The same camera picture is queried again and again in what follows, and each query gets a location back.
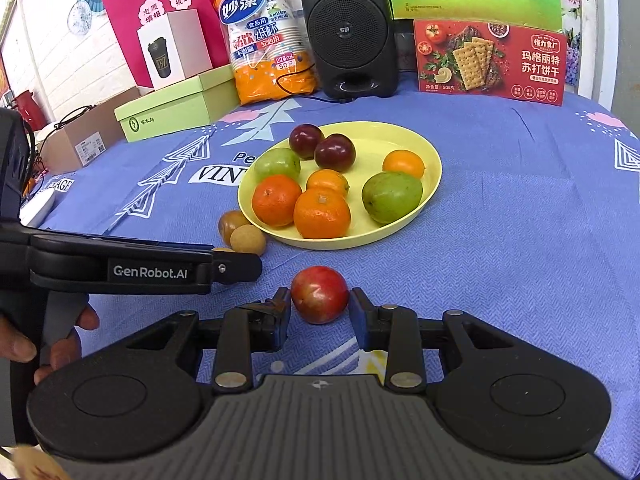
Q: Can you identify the yellow plastic plate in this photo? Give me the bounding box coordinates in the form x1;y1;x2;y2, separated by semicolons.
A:
236;120;445;252

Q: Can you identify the white cup box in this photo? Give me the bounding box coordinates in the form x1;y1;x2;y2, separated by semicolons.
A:
138;10;213;90

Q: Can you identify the tan longan fruit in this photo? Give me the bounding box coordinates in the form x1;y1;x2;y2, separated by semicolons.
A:
229;224;267;256

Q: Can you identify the red kettle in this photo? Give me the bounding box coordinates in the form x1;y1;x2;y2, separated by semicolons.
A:
13;90;48;131

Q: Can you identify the paper cups package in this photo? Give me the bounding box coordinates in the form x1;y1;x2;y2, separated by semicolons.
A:
214;0;318;105

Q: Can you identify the white dish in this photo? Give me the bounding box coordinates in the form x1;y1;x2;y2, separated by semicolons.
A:
20;188;56;228

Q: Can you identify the small yellow orange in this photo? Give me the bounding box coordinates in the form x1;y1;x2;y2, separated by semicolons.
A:
382;150;425;179

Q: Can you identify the red tomato-like fruit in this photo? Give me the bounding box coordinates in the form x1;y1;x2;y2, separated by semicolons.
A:
291;266;348;325

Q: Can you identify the green shoe box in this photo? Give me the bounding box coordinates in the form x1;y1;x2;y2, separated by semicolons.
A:
114;65;240;142

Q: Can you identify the red cracker box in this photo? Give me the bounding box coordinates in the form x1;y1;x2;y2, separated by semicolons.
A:
413;20;566;106

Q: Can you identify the large green mango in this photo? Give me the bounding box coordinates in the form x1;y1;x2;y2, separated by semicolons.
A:
361;171;423;224

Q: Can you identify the small green apple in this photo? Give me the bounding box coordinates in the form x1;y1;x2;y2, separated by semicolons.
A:
254;148;300;182

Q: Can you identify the brown cardboard box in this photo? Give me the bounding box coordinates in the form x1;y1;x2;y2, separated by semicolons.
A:
40;86;149;174

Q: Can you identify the black loudspeaker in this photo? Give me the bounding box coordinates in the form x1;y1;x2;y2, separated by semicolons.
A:
302;0;398;100

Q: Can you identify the black speaker cable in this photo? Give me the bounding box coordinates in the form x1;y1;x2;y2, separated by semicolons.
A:
275;62;352;105

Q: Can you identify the dark red plum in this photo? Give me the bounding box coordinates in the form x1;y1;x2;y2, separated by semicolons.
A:
314;133;356;172

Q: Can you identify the dark purple plum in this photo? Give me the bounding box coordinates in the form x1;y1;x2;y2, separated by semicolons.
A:
288;124;324;160

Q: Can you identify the person's left hand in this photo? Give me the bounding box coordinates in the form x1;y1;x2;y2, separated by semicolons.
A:
0;304;100;385

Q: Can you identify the brown green round fruit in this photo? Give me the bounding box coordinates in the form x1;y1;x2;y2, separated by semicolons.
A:
218;209;248;246

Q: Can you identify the blue printed tablecloth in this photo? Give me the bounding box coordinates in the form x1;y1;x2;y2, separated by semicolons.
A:
44;76;639;477

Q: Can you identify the large orange tangerine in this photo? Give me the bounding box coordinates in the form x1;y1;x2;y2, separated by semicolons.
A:
293;188;352;240

